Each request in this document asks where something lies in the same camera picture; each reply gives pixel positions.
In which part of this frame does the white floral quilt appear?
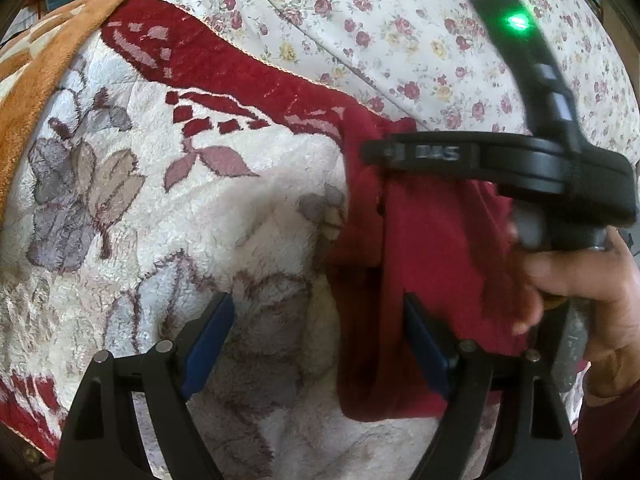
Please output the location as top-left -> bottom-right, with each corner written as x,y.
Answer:
165,0 -> 639,162

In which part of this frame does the red and white plush blanket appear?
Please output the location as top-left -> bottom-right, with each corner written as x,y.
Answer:
1,0 -> 441,479

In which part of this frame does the dark red small garment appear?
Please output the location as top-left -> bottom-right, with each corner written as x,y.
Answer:
326,106 -> 526,422

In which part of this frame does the orange checkered plush cushion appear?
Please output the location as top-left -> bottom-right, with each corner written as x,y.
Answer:
1,0 -> 124,221

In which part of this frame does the person's right hand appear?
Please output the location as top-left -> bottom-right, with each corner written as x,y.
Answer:
506,221 -> 639,404

